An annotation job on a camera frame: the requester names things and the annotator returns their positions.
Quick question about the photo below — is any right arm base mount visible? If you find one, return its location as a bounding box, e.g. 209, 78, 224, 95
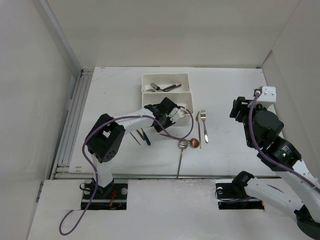
214, 171, 265, 210

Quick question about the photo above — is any white plastic bin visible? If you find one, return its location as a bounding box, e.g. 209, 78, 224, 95
141, 73, 190, 93
142, 92, 194, 127

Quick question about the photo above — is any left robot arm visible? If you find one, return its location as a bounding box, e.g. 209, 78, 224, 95
82, 97, 185, 199

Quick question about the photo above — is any gold spoon green handle right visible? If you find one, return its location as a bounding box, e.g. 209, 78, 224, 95
144, 132, 151, 146

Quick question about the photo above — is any copper thin utensil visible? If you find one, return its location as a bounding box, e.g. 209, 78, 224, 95
189, 111, 202, 149

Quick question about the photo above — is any silver spoon copper handle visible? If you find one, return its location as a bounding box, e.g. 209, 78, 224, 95
176, 139, 189, 179

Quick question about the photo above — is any gold fork green handle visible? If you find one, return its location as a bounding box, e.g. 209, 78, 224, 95
160, 84, 177, 92

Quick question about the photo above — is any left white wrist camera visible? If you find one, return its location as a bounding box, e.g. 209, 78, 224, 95
168, 107, 185, 123

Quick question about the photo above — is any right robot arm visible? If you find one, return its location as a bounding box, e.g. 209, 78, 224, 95
229, 97, 320, 240

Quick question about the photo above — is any black handled fork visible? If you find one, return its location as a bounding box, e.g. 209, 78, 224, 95
150, 82, 164, 92

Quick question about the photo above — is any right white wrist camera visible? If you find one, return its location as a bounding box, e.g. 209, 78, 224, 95
254, 86, 277, 105

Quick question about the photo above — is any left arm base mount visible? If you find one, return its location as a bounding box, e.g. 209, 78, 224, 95
79, 178, 129, 211

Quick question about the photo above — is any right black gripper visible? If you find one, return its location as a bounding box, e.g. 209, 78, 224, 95
229, 96, 268, 148

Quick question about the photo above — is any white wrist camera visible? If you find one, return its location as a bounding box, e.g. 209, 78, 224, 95
168, 107, 185, 123
254, 86, 277, 105

